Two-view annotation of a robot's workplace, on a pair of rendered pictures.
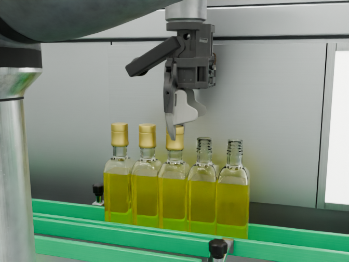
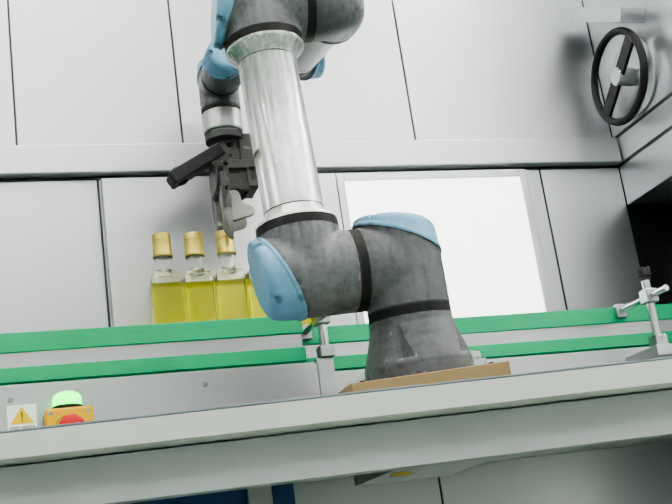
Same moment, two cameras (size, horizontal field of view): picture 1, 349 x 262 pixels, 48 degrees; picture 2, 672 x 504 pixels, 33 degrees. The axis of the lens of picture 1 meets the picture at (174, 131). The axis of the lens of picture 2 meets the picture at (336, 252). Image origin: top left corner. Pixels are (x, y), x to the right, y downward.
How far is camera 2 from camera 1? 1.61 m
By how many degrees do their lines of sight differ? 44
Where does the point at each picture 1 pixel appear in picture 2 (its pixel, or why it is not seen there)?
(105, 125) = (94, 279)
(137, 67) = (183, 172)
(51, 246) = (136, 332)
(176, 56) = (223, 161)
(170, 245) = not seen: hidden behind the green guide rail
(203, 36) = (246, 144)
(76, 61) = (49, 203)
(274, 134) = not seen: hidden behind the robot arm
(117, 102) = (119, 242)
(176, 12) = (223, 120)
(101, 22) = (342, 30)
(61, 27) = (334, 27)
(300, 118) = not seen: hidden behind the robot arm
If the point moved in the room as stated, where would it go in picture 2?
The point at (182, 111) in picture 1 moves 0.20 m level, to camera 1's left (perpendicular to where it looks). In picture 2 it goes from (239, 207) to (137, 199)
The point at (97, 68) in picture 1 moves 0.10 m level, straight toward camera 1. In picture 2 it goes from (80, 211) to (109, 193)
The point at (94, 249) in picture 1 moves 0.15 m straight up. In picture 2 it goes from (190, 325) to (181, 238)
